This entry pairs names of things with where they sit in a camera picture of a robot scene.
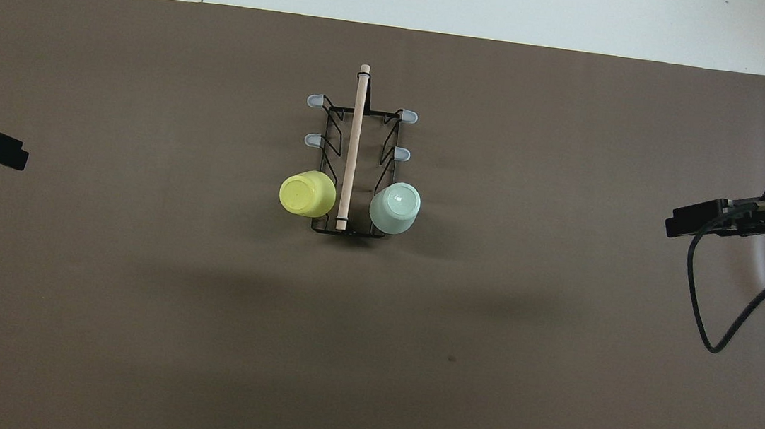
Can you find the light green plastic cup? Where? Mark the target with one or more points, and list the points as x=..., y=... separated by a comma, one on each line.
x=395, y=207

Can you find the yellow plastic cup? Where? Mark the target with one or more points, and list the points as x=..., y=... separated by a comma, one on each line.
x=306, y=194

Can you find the brown table mat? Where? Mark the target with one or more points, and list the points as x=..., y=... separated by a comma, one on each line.
x=410, y=352

